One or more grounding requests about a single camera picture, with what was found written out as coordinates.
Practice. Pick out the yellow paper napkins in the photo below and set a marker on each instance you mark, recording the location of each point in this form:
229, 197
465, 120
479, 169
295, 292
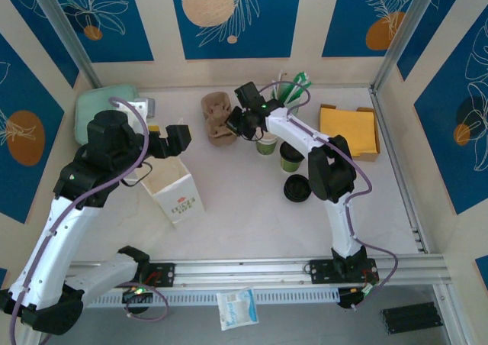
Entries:
347, 131

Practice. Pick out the brown pulp cup carrier stack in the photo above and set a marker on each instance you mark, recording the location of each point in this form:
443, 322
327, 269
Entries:
228, 142

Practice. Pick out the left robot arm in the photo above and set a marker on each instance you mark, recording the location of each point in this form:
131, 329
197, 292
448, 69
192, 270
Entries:
57, 238

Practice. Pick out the black cup lid stack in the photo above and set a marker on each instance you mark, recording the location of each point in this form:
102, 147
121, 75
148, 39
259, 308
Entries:
298, 187

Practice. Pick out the white blue plastic packet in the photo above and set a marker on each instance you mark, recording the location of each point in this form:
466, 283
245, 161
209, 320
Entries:
236, 308

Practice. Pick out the aluminium side rail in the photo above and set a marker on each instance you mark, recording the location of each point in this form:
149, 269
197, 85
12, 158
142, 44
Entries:
400, 169

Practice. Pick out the mint green lunch box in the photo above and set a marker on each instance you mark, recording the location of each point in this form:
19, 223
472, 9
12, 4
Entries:
95, 104

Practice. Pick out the green straw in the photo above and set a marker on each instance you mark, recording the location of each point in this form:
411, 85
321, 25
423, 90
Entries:
297, 83
303, 89

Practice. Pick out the mint green straw holder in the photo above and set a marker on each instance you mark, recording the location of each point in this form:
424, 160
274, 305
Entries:
293, 106

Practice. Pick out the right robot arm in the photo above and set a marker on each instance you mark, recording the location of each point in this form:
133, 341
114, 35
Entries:
293, 131

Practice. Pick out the white paper bag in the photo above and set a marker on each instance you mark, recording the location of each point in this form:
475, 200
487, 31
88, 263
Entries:
179, 204

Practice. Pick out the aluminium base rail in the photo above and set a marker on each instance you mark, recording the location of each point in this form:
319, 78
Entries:
248, 270

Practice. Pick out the black ribbed block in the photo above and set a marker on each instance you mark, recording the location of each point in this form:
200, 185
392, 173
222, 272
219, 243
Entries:
411, 318

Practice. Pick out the white wrapped straw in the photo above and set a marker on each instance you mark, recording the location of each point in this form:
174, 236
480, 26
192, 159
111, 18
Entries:
281, 81

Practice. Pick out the aluminium frame post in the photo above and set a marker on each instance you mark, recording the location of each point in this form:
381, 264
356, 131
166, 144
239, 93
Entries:
65, 32
407, 32

